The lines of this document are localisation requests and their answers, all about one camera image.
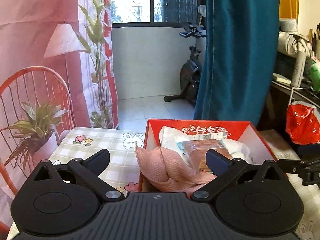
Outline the black shelf table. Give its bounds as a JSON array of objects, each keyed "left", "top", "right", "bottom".
[{"left": 257, "top": 77, "right": 319, "bottom": 152}]

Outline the yellow curtain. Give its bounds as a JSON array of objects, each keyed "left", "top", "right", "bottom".
[{"left": 279, "top": 0, "right": 299, "bottom": 20}]

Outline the small white box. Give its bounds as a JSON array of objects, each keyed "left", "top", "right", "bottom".
[{"left": 272, "top": 73, "right": 291, "bottom": 86}]

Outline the white spray bottle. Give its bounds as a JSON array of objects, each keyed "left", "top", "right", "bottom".
[{"left": 290, "top": 50, "right": 306, "bottom": 88}]

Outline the checkered bunny tablecloth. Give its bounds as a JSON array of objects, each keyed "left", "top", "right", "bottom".
[{"left": 7, "top": 126, "right": 320, "bottom": 240}]

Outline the pink knitted cloth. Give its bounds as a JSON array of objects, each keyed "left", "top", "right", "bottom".
[{"left": 135, "top": 146, "right": 216, "bottom": 196}]

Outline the red strawberry cardboard box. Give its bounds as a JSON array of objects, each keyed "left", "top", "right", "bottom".
[{"left": 135, "top": 119, "right": 275, "bottom": 195}]

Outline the white drawstring bag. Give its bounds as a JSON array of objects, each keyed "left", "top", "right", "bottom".
[{"left": 277, "top": 31, "right": 312, "bottom": 58}]

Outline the packaged bread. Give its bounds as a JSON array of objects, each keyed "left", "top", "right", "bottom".
[{"left": 178, "top": 139, "right": 233, "bottom": 173}]

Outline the pink printed backdrop cloth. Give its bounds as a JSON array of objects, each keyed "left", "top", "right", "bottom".
[{"left": 1, "top": 0, "right": 119, "bottom": 239}]

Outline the teal curtain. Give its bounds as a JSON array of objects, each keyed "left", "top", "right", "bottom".
[{"left": 194, "top": 0, "right": 280, "bottom": 125}]

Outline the black exercise bike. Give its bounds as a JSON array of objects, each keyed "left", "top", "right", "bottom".
[{"left": 164, "top": 22, "right": 206, "bottom": 105}]

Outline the red plastic bag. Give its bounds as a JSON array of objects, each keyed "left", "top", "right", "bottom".
[{"left": 285, "top": 101, "right": 320, "bottom": 145}]

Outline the white tape roll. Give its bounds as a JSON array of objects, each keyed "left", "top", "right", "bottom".
[{"left": 279, "top": 18, "right": 298, "bottom": 33}]

